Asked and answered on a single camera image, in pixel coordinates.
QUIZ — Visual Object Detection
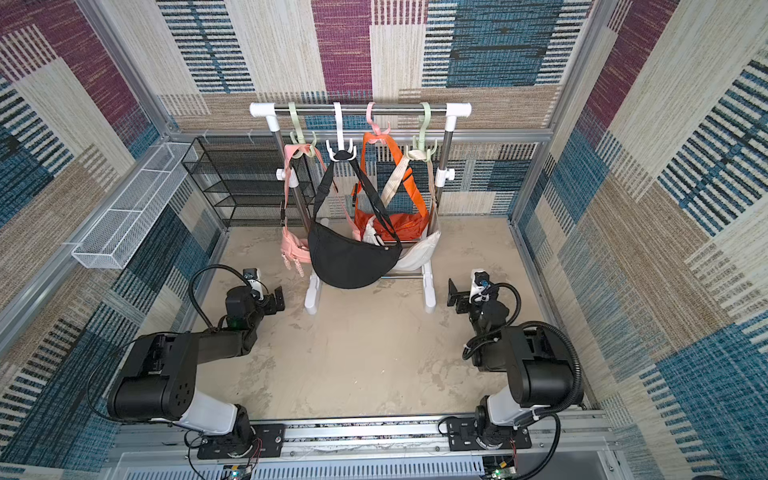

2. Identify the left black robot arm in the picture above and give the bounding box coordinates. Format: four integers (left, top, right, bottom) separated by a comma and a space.
107, 264, 285, 459

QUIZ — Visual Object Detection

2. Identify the black crossbody bag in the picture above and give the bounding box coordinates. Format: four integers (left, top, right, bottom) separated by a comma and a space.
308, 150, 402, 290

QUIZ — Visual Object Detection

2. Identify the cream white crossbody bag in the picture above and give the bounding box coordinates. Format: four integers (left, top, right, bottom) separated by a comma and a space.
362, 160, 441, 271

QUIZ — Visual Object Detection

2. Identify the right green plastic hook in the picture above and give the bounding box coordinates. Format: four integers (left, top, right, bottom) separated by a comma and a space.
406, 102, 437, 163

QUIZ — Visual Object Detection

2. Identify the white metal garment rack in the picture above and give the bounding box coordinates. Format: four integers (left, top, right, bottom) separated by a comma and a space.
249, 103, 472, 314

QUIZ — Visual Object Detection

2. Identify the white wire mesh basket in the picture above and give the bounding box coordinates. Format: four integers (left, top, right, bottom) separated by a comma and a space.
72, 142, 190, 270

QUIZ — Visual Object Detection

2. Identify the orange crossbody bag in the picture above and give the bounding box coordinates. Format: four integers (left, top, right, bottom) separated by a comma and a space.
352, 133, 434, 241

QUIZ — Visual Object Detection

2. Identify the green plastic hook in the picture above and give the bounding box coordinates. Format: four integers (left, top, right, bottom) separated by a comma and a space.
406, 102, 437, 163
288, 102, 317, 159

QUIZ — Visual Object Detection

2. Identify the white plastic hook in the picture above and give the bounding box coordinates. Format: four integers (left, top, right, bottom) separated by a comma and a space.
326, 102, 357, 162

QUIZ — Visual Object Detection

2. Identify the left green plastic hook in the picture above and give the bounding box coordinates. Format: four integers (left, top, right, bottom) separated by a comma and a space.
288, 102, 317, 159

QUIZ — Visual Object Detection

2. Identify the black mesh shelf rack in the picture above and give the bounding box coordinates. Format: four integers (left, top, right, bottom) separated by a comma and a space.
182, 136, 316, 229

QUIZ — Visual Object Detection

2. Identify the pink crossbody bag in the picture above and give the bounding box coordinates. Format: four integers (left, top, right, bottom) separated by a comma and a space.
276, 142, 320, 277

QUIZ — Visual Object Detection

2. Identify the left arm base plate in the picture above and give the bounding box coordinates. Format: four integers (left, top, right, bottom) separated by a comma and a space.
196, 424, 285, 460

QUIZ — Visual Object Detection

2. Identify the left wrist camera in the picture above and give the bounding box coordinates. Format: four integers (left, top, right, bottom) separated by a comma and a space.
242, 268, 265, 299

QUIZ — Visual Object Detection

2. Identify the pink plastic hook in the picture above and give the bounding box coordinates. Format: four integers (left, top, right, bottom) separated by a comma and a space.
363, 101, 391, 145

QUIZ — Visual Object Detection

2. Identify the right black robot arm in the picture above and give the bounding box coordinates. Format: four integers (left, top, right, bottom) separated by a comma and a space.
441, 270, 584, 451

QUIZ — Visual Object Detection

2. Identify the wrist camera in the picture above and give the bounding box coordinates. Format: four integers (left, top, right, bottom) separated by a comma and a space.
242, 268, 265, 299
469, 269, 492, 303

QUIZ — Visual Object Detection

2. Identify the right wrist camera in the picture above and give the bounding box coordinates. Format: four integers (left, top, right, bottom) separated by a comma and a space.
469, 269, 492, 303

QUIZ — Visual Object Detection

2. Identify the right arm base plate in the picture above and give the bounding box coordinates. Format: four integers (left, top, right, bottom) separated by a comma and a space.
437, 416, 532, 451

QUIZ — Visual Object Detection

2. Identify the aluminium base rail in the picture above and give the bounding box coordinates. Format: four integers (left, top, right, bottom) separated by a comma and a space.
99, 408, 632, 479

